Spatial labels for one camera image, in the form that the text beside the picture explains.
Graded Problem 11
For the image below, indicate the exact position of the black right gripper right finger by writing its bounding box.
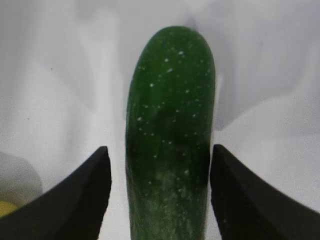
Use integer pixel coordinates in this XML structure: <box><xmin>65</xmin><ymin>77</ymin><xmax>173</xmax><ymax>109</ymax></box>
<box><xmin>210</xmin><ymin>144</ymin><xmax>320</xmax><ymax>240</ymax></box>

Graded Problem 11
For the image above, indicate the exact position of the dark green cucumber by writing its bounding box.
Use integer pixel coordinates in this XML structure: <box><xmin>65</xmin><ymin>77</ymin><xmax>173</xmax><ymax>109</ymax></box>
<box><xmin>125</xmin><ymin>26</ymin><xmax>216</xmax><ymax>240</ymax></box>

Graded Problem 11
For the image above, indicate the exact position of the yellow lemon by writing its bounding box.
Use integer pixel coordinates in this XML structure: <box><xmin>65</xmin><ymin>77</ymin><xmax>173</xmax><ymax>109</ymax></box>
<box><xmin>0</xmin><ymin>200</ymin><xmax>18</xmax><ymax>218</ymax></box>

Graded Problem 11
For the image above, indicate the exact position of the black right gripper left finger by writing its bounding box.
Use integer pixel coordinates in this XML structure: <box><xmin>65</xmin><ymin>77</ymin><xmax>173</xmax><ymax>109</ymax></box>
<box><xmin>0</xmin><ymin>146</ymin><xmax>112</xmax><ymax>240</ymax></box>

